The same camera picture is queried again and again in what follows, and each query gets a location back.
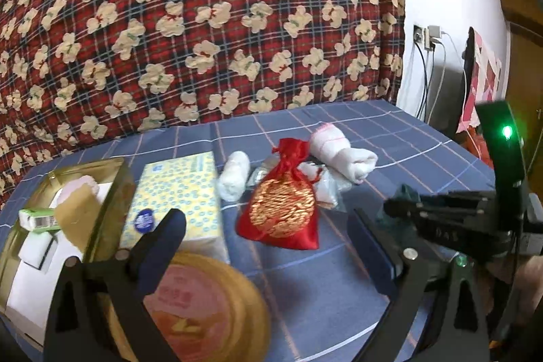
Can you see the rectangular gold tin box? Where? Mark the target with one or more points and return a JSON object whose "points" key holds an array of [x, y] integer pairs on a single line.
{"points": [[121, 196]]}

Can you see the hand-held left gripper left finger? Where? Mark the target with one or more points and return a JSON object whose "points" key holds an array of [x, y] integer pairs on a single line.
{"points": [[163, 251]]}

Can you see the pink fluffy puff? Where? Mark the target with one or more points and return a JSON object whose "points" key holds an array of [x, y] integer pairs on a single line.
{"points": [[74, 188]]}

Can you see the brown wooden door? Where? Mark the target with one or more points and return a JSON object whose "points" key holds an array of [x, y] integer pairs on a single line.
{"points": [[521, 48]]}

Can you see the white charger plug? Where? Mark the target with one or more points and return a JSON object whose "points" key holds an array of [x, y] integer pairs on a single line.
{"points": [[433, 37]]}

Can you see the person's right hand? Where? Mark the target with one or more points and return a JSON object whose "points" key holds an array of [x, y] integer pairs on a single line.
{"points": [[532, 290]]}

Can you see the pink patchwork cloth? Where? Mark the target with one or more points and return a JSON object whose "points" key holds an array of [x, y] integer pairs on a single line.
{"points": [[485, 82]]}

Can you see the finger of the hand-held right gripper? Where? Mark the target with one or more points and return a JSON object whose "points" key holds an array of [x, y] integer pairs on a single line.
{"points": [[458, 230], [449, 203]]}

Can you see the small white cloth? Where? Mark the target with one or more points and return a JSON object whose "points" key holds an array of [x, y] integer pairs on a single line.
{"points": [[233, 175]]}

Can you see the blue plaid tablecloth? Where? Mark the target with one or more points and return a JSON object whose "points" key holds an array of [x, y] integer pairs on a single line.
{"points": [[382, 141]]}

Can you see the teal ribbon band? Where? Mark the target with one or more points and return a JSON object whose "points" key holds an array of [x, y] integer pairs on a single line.
{"points": [[403, 192]]}

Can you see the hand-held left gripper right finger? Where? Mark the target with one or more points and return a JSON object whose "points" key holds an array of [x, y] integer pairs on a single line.
{"points": [[373, 256]]}

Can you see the yellow patterned tissue box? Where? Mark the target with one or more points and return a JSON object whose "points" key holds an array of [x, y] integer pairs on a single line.
{"points": [[178, 192]]}

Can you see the red plaid bear-print blanket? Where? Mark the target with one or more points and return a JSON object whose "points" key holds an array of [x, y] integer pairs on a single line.
{"points": [[212, 27]]}

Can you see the orange plastic bag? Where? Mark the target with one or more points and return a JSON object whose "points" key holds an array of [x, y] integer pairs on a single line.
{"points": [[481, 150]]}

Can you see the black monitor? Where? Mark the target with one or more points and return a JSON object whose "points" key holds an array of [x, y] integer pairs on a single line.
{"points": [[468, 82]]}

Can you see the white sponge block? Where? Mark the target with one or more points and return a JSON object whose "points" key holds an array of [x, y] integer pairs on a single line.
{"points": [[36, 249]]}

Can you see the green tissue packet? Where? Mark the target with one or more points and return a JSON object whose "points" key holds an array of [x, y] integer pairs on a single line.
{"points": [[36, 218]]}

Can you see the yellow-brown sponge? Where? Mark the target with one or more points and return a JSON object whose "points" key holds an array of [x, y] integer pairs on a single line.
{"points": [[80, 218]]}

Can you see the clear plastic bag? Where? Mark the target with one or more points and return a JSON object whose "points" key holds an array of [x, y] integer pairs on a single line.
{"points": [[331, 188]]}

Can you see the white sock pink trim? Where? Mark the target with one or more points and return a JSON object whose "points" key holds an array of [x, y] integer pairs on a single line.
{"points": [[339, 156]]}

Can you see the white wall socket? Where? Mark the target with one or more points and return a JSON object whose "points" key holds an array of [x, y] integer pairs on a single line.
{"points": [[419, 35]]}

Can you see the clear plastic wrapper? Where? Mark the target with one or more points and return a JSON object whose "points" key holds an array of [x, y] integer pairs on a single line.
{"points": [[261, 175]]}

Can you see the round pink gold tin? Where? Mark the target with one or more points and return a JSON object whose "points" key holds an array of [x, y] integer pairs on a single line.
{"points": [[203, 294]]}

